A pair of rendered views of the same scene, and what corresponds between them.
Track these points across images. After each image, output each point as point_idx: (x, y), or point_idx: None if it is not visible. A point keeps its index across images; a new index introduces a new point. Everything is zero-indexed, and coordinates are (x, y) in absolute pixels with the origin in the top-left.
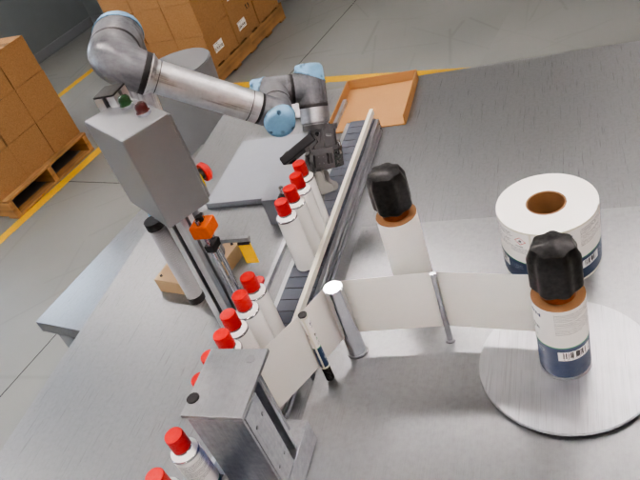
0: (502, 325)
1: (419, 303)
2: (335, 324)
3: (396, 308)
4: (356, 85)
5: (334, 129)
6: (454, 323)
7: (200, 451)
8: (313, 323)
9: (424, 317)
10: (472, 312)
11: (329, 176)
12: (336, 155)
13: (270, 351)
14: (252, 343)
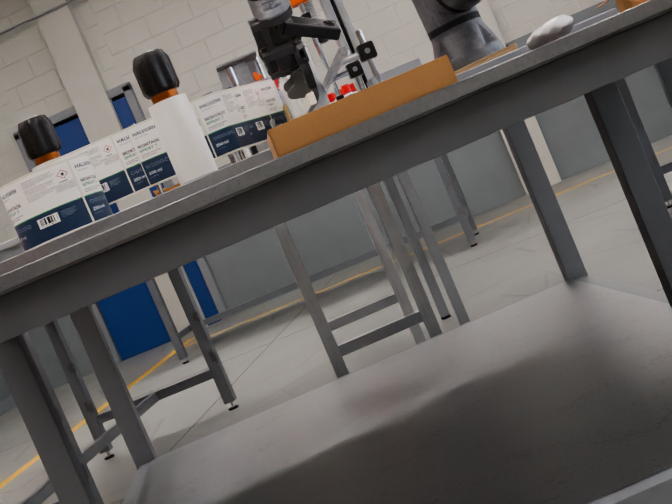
0: (113, 198)
1: (163, 149)
2: (235, 129)
3: None
4: (430, 79)
5: (251, 30)
6: (150, 183)
7: (279, 93)
8: (235, 107)
9: (169, 166)
10: (128, 177)
11: (294, 80)
12: (261, 58)
13: (250, 91)
14: None
